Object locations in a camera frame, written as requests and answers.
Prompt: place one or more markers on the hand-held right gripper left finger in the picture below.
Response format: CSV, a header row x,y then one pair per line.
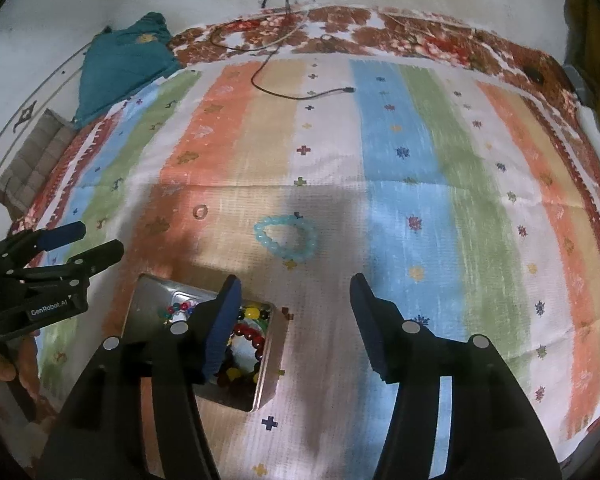
x,y
225,330

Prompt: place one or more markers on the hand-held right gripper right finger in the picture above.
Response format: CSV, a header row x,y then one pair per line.
x,y
372,330

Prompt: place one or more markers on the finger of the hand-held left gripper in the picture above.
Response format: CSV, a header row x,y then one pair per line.
x,y
62,234
100,255

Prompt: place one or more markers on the metal tin box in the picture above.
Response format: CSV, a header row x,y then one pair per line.
x,y
150,300

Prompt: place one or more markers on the brown checkered cushion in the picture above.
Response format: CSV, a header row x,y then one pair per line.
x,y
35,155

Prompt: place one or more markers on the metal bed headboard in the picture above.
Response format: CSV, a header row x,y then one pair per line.
x,y
28,112

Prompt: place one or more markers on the striped colourful blanket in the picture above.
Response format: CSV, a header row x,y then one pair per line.
x,y
405,185

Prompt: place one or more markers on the teal pillow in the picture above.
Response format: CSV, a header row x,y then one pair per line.
x,y
125,65

